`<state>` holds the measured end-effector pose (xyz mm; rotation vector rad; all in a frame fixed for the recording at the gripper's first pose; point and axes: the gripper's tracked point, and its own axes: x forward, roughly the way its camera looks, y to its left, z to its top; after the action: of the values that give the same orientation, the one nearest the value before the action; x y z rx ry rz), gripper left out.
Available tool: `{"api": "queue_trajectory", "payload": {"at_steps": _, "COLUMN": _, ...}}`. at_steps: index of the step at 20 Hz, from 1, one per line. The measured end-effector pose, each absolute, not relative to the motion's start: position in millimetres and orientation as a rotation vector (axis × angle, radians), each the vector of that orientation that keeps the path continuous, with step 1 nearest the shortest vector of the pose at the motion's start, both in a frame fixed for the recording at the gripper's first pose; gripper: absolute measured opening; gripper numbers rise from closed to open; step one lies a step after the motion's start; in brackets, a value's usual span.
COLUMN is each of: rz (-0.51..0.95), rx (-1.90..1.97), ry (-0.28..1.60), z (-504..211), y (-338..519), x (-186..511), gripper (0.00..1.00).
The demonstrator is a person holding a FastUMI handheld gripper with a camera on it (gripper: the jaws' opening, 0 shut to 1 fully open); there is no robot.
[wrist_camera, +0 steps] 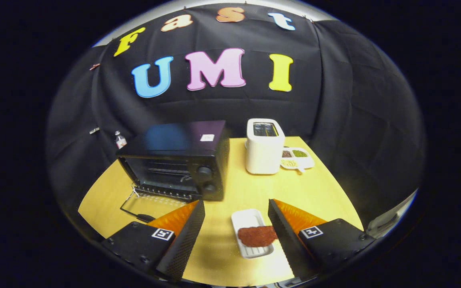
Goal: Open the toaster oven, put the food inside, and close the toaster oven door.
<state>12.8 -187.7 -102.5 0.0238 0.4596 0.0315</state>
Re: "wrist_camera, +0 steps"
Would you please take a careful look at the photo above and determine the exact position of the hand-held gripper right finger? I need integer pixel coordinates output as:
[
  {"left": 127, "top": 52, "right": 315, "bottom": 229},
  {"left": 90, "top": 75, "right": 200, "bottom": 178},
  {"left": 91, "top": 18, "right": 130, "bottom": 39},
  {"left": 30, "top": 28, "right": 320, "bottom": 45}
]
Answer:
[{"left": 268, "top": 198, "right": 376, "bottom": 280}]

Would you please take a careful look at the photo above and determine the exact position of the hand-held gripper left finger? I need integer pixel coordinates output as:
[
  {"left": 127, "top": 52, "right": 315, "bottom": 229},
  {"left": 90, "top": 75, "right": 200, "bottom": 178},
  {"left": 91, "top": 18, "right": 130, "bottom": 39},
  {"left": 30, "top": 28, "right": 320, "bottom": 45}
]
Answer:
[{"left": 102, "top": 199, "right": 206, "bottom": 282}]

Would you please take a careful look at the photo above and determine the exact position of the brown meat slice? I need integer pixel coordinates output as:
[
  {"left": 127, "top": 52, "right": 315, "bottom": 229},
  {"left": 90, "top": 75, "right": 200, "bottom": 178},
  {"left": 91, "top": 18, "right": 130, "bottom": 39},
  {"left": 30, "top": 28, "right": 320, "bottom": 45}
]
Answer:
[{"left": 237, "top": 226, "right": 278, "bottom": 248}]

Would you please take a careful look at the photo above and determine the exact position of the black toaster oven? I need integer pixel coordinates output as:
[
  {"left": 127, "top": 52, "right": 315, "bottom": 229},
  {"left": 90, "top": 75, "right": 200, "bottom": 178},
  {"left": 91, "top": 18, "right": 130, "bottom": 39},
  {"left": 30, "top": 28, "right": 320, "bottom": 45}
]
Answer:
[{"left": 115, "top": 120, "right": 231, "bottom": 223}]

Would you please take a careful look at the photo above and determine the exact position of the white divided food plate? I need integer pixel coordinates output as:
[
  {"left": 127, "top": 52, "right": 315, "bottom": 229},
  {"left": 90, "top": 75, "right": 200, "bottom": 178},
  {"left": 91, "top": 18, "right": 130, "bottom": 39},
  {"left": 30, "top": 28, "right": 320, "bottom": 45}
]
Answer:
[{"left": 281, "top": 147, "right": 315, "bottom": 173}]

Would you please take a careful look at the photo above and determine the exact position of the white toaster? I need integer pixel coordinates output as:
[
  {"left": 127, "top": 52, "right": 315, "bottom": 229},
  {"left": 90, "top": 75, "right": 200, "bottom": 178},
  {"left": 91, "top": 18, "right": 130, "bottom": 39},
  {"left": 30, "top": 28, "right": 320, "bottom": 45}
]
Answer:
[{"left": 245, "top": 118, "right": 286, "bottom": 175}]

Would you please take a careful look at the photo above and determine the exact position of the white ribbed tray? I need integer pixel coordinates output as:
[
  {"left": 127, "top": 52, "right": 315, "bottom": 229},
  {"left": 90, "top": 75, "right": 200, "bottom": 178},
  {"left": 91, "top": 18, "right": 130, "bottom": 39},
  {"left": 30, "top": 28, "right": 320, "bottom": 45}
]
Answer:
[{"left": 231, "top": 208, "right": 275, "bottom": 259}]

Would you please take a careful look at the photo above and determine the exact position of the clear plastic bottle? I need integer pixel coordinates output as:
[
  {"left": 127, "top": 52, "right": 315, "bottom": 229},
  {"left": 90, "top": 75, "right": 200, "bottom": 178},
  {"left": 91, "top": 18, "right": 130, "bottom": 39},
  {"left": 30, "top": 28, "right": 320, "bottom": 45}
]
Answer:
[{"left": 114, "top": 131, "right": 128, "bottom": 150}]

